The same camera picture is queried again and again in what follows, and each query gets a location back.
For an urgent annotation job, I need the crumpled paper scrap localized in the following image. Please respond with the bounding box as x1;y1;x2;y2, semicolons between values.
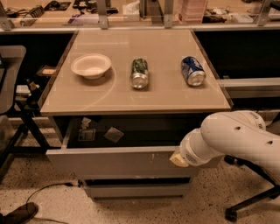
80;117;91;130

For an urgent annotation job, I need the black floor cable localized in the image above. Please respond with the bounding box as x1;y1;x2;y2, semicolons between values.
25;181;74;224

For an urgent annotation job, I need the black power strip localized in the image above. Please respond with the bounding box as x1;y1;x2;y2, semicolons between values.
29;5;45;18

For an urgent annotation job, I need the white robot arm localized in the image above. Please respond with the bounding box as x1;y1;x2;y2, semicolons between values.
170;110;280;181

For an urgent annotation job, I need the grey top drawer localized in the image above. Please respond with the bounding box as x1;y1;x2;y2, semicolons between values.
46;120;221;179

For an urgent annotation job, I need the white foam bowl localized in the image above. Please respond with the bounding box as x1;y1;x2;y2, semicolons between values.
71;53;112;80

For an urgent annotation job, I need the blue bordered paper card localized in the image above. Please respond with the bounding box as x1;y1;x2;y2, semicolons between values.
78;129;95;141

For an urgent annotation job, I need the white square paper napkin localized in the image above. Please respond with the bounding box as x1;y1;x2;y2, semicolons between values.
104;127;124;144

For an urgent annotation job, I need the black shoe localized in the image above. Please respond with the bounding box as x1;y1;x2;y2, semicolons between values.
0;202;39;224

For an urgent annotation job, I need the grey cabinet with glass top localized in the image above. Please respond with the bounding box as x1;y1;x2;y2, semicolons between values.
38;28;235;117

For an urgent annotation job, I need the white tissue box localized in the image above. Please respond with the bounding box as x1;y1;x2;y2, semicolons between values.
122;0;140;22

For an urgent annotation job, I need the grey side table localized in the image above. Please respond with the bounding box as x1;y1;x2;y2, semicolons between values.
0;45;56;179

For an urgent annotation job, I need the grey office chair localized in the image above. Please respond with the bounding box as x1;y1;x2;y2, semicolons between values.
223;112;280;222

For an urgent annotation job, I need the blue soda can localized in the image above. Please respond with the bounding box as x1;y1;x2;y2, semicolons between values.
181;56;206;87

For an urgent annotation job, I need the pink plastic bin stack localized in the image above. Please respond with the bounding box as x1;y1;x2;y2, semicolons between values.
178;0;208;23

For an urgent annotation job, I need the green soda can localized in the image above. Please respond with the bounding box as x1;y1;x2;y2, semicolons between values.
129;58;149;89

